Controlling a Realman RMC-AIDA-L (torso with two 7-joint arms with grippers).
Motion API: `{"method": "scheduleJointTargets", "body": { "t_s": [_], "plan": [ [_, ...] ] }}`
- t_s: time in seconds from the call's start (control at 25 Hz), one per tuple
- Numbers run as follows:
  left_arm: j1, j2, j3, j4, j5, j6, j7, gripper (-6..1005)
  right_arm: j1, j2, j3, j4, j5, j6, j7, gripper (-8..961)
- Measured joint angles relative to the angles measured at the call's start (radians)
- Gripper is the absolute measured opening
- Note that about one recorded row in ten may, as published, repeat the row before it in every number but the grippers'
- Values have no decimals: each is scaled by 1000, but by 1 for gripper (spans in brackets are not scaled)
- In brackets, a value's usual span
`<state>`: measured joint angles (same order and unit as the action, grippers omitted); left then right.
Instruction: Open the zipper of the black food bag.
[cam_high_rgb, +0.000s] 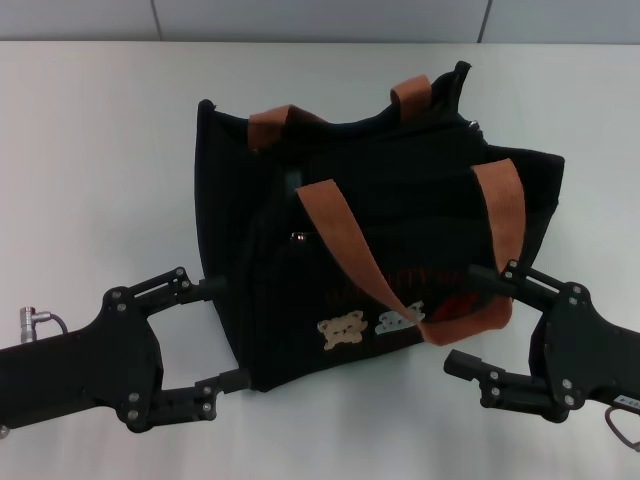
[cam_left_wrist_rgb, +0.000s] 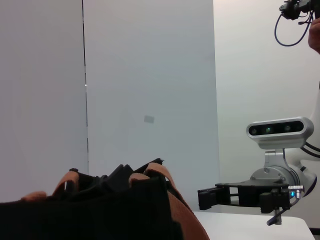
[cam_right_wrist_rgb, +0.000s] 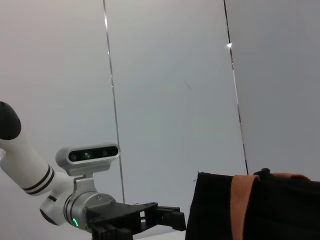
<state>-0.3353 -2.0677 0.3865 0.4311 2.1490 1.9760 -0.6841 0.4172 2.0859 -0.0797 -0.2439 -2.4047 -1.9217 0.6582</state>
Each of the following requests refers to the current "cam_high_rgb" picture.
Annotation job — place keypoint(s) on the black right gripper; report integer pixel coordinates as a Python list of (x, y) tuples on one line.
[(585, 350)]

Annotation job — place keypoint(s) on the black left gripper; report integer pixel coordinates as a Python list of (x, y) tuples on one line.
[(90, 370)]

